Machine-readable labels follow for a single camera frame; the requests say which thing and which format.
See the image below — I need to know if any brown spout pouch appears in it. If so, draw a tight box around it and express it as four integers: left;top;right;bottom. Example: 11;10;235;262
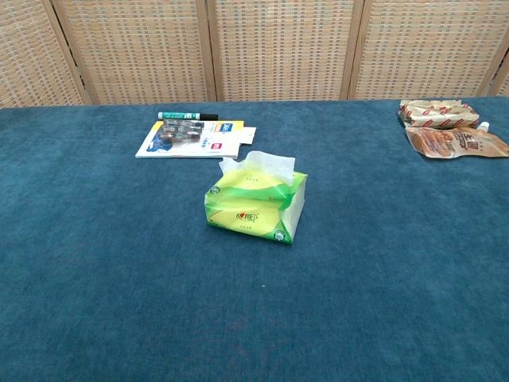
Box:
404;121;509;160

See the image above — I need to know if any woven wooden screen panel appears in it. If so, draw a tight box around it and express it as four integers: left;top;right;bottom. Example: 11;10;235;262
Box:
348;0;509;101
205;0;365;103
0;0;93;110
42;0;218;107
487;39;509;98

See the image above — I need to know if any green black marker pen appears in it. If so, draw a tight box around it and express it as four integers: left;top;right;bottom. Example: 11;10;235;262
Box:
157;111;220;122

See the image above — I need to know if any small white paper card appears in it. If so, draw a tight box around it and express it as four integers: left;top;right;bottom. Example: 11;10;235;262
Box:
237;126;258;150

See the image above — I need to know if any white blue blister card pack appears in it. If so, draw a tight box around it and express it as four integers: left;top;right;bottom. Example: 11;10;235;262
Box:
134;119;245;159

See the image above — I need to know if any brown red printed wrapped package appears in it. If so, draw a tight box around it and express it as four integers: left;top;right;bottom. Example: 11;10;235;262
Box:
398;99;480;130

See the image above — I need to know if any green yellow tissue pack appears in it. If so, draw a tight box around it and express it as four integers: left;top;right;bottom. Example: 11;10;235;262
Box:
204;169;309;247

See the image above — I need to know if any blue table cloth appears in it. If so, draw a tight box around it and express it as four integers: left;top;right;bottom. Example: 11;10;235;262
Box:
0;95;509;382

